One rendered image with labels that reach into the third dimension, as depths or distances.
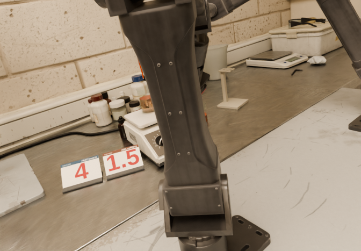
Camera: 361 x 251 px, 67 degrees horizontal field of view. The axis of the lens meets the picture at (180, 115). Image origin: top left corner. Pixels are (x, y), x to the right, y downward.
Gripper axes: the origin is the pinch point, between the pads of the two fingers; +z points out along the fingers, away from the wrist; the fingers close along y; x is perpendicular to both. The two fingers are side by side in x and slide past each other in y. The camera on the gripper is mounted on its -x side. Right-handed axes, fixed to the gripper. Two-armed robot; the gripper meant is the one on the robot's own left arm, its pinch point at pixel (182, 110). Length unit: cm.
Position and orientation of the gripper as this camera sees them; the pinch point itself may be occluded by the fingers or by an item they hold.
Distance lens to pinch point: 64.5
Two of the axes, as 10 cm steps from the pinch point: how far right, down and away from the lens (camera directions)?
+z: -1.1, 6.7, 7.3
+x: 8.6, 4.3, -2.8
